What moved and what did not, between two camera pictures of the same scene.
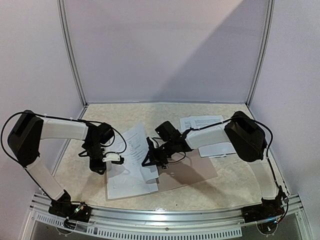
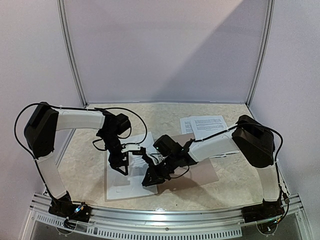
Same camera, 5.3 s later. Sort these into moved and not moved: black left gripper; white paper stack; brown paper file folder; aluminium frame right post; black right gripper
Moved: black right gripper; black left gripper
Not moved: brown paper file folder; white paper stack; aluminium frame right post
